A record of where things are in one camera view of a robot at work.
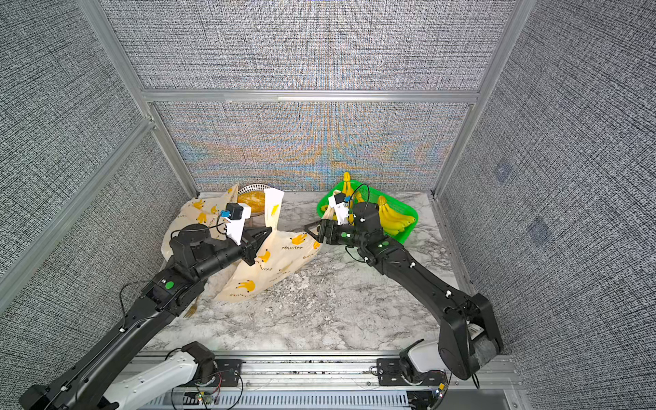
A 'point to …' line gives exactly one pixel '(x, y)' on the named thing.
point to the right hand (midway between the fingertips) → (310, 223)
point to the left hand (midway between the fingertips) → (274, 227)
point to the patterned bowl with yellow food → (254, 196)
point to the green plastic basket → (371, 193)
